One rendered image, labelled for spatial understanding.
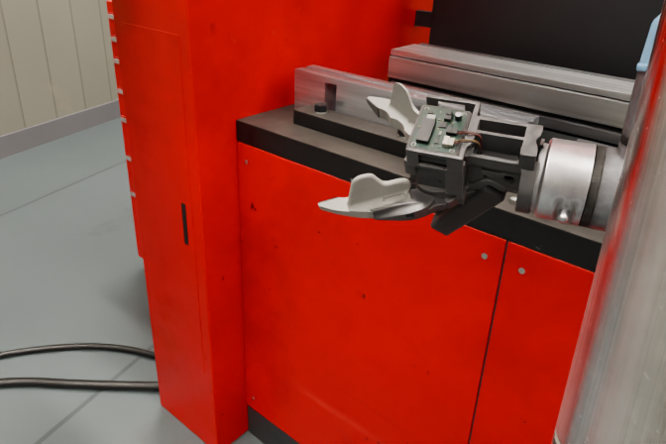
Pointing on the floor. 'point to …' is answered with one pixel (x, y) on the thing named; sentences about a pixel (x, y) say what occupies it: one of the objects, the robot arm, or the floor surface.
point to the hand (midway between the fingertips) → (343, 153)
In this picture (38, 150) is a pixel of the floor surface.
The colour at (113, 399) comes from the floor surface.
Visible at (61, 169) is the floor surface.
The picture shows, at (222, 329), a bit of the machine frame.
